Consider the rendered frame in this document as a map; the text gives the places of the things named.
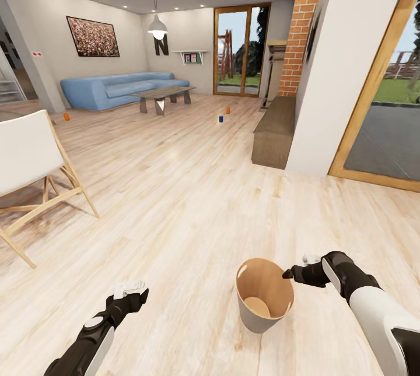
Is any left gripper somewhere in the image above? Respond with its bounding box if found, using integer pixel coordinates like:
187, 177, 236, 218
106, 289, 149, 322

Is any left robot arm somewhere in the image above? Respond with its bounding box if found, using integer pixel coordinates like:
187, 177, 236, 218
44, 280, 149, 376

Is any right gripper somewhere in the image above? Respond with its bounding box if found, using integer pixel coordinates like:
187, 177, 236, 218
282, 264, 327, 288

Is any trash can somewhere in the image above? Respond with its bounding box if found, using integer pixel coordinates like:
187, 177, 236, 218
236, 258, 295, 333

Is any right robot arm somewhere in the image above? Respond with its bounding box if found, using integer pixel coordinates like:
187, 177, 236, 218
282, 252, 420, 376

